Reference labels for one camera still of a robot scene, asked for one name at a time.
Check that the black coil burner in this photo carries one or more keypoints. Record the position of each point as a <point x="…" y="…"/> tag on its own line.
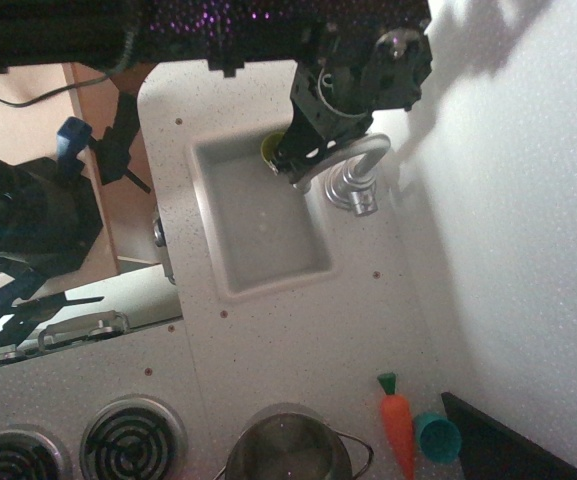
<point x="29" y="452"/>
<point x="134" y="437"/>

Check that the silver knob counter edge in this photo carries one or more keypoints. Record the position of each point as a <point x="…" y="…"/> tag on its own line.
<point x="161" y="247"/>

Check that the yellow-green plastic cup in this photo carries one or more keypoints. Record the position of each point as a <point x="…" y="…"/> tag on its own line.
<point x="268" y="147"/>

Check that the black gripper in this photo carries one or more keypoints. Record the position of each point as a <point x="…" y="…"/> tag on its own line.
<point x="317" y="125"/>

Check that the teal plastic cup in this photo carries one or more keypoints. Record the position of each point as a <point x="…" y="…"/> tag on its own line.
<point x="438" y="438"/>

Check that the black and blue clamp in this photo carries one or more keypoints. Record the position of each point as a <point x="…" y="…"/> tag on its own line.
<point x="112" y="151"/>

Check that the blue clamp lower left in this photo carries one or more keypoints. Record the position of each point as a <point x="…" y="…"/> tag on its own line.
<point x="25" y="317"/>

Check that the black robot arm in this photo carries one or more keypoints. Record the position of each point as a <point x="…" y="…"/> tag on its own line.
<point x="352" y="58"/>

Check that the orange toy carrot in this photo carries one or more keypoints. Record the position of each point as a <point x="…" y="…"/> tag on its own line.
<point x="397" y="421"/>

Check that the silver metal pot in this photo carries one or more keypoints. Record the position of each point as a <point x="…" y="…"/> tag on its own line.
<point x="295" y="446"/>

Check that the silver oven door handle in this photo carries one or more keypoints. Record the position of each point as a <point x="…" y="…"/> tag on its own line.
<point x="93" y="326"/>

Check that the black coil burner middle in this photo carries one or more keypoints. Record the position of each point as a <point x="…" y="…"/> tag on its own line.
<point x="134" y="437"/>

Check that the black panel bottom right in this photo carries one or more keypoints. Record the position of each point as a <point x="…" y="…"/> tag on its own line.
<point x="491" y="450"/>

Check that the black coil burner left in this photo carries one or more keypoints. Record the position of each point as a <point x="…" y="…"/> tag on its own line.
<point x="29" y="452"/>

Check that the white toy sink basin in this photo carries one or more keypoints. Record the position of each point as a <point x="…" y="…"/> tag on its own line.
<point x="263" y="235"/>

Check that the silver curved toy faucet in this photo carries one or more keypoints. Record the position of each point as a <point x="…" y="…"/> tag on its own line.
<point x="350" y="183"/>

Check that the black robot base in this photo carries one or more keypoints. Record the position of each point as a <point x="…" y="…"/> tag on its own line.
<point x="48" y="223"/>

